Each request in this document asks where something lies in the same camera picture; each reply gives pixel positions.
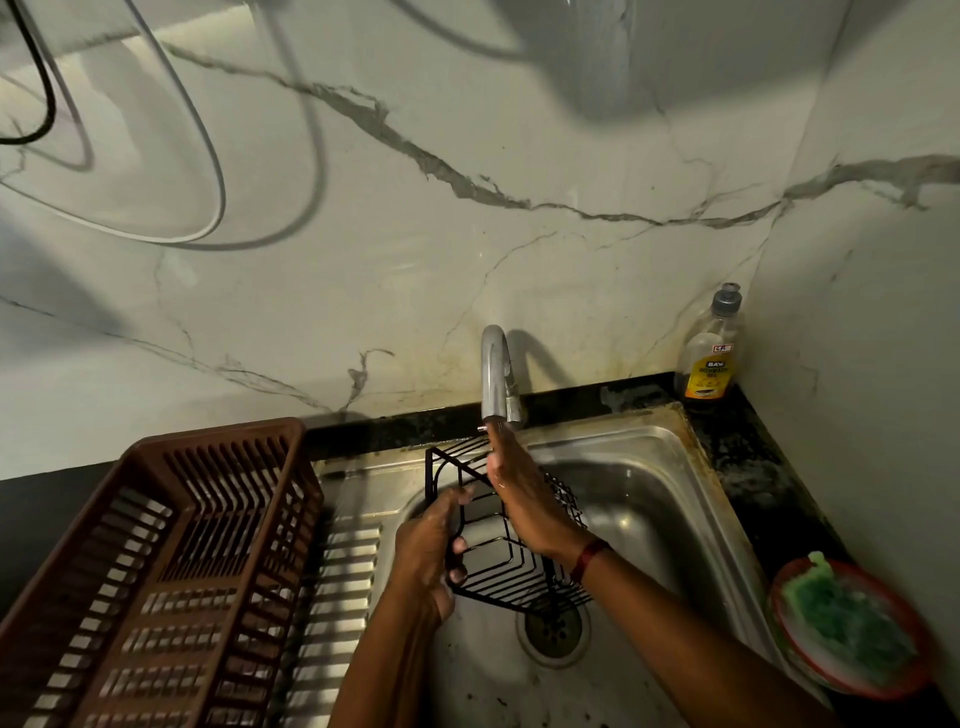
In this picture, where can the person's left hand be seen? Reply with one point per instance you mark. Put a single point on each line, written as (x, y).
(424, 551)

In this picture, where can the person's right hand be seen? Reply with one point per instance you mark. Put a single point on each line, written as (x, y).
(525, 499)

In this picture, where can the person's left thumb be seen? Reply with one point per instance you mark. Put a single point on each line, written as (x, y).
(456, 502)

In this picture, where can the person's right fingers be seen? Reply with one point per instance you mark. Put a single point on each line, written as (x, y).
(504, 457)

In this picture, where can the person's left forearm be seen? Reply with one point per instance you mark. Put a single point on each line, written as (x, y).
(390, 667)

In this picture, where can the person's right forearm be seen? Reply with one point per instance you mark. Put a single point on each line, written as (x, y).
(690, 645)

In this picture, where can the chrome sink faucet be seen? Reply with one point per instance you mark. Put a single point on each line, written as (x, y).
(499, 375)

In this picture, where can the red wrist thread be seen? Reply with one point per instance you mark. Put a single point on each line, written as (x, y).
(587, 559)

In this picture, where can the stainless steel sink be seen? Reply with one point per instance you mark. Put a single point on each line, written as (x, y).
(637, 510)

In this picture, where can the round sink drain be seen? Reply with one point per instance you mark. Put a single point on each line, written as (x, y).
(553, 634)

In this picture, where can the dish soap bottle yellow label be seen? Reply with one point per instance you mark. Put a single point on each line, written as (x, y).
(709, 360)

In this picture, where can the brown plastic dish basket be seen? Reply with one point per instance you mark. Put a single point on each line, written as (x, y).
(165, 585)

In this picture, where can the green scrub sponge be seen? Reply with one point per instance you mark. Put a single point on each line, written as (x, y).
(844, 619)

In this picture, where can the red round dish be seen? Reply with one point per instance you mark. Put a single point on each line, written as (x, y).
(900, 667)

